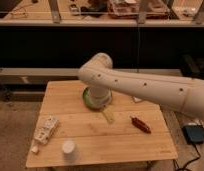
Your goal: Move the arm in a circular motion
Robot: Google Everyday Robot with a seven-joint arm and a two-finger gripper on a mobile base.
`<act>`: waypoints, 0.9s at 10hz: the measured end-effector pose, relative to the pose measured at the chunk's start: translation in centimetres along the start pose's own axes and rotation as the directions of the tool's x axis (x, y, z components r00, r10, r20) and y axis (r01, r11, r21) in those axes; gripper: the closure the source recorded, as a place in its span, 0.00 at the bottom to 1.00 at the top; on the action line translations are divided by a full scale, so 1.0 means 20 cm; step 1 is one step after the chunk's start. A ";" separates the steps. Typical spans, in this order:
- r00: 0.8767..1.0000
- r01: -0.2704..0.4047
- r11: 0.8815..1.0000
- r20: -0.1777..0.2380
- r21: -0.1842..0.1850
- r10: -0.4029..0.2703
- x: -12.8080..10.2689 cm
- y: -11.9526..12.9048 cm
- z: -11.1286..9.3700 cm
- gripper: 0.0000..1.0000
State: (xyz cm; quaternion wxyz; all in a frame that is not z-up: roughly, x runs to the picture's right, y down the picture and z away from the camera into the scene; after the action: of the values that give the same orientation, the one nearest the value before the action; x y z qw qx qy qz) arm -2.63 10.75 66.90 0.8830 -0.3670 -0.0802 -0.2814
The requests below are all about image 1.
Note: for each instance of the white paper cup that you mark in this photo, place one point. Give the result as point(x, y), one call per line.
point(69, 150)

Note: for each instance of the small white cube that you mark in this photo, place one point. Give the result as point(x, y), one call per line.
point(35, 149)

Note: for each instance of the white card on table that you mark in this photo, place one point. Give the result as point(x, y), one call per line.
point(137, 100)

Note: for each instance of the red chili pepper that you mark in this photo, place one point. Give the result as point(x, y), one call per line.
point(140, 125)

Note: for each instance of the long workbench shelf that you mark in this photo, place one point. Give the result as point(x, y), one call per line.
point(102, 13)

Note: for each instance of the wooden table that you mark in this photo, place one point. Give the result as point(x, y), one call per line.
point(97, 141)

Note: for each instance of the crumpled white packet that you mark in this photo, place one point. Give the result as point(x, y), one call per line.
point(45, 132)

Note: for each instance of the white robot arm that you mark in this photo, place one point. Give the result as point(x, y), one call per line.
point(182, 94)

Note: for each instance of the black foot pedal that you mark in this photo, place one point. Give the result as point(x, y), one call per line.
point(194, 134)

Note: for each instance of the green bowl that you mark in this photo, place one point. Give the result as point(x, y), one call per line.
point(96, 98)

